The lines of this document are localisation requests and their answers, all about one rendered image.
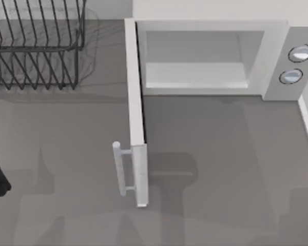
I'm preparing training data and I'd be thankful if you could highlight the pale microwave door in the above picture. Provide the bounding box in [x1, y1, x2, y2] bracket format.
[124, 18, 149, 208]

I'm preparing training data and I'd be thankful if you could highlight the pale microwave oven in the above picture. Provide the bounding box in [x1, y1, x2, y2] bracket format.
[134, 19, 308, 101]

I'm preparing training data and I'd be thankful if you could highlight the small round microwave knob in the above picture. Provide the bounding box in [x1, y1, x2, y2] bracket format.
[279, 68, 303, 85]

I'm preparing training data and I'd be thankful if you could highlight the large round microwave knob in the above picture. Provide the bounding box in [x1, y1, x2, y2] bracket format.
[287, 44, 308, 63]

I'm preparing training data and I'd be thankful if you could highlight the grey microwave door handle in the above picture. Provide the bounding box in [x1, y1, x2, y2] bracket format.
[112, 141, 136, 197]

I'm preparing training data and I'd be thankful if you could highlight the dark wire dish rack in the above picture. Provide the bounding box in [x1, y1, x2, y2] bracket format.
[0, 0, 86, 91]

